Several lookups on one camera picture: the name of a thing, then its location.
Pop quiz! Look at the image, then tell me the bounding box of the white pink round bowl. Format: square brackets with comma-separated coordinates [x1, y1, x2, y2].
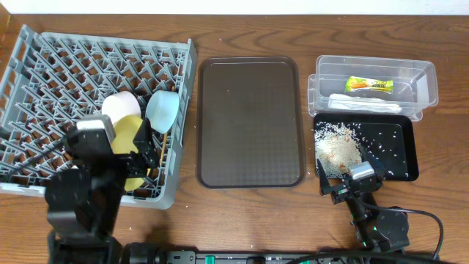
[101, 91, 141, 124]

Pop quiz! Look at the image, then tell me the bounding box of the grey plastic dishwasher rack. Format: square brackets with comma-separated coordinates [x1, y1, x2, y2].
[1, 26, 198, 210]

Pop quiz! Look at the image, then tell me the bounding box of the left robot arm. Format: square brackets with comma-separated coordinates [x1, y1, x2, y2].
[45, 115, 159, 263]

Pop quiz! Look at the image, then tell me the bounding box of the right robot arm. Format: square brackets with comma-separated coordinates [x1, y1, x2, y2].
[317, 147, 410, 252]

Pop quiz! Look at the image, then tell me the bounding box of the clear plastic waste bin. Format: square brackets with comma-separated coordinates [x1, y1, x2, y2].
[307, 55, 439, 122]

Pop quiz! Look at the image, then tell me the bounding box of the black rectangular waste tray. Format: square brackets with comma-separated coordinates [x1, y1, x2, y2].
[314, 113, 419, 181]

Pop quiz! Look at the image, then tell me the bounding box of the yellow round plate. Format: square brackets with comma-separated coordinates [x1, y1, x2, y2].
[111, 115, 150, 191]

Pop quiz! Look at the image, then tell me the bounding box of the wooden chopstick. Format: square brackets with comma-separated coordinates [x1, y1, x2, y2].
[159, 86, 176, 166]

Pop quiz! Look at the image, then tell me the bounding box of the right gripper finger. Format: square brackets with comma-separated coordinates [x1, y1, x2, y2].
[317, 159, 332, 196]
[359, 144, 385, 176]

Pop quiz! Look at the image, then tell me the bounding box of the spilled rice food waste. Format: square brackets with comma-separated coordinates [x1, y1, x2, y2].
[314, 121, 408, 179]

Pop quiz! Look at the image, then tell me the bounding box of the white paper napkin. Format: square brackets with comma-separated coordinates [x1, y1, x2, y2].
[328, 94, 402, 114]

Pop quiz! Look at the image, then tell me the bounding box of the green snack wrapper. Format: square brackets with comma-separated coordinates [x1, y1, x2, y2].
[345, 76, 394, 94]

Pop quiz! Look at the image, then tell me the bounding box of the dark brown serving tray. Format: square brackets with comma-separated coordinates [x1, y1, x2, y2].
[196, 56, 306, 189]

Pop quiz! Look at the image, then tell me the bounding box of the light blue bowl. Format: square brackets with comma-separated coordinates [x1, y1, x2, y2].
[145, 90, 180, 134]

